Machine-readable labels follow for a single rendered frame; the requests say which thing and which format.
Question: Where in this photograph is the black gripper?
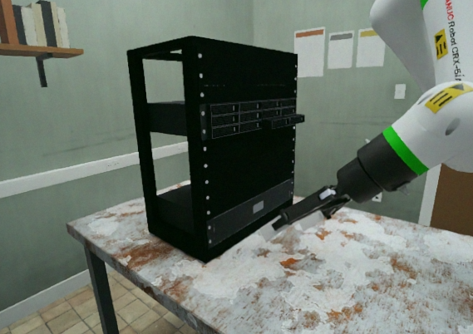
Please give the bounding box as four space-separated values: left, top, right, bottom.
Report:
259 157 384 241

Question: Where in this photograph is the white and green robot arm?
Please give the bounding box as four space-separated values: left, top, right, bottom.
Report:
357 0 473 196

